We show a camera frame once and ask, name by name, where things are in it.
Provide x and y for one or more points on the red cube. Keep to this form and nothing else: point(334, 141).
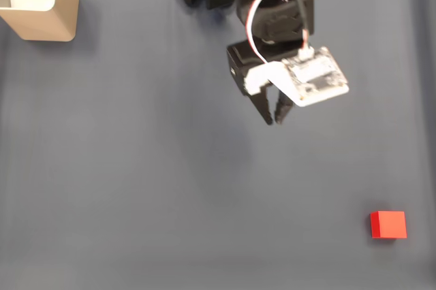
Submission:
point(391, 224)

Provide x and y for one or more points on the beige open box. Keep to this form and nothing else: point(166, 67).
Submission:
point(41, 26)

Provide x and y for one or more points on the grey table mat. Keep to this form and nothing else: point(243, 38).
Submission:
point(136, 184)

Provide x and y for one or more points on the white camera board with mount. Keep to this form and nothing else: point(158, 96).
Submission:
point(316, 75)

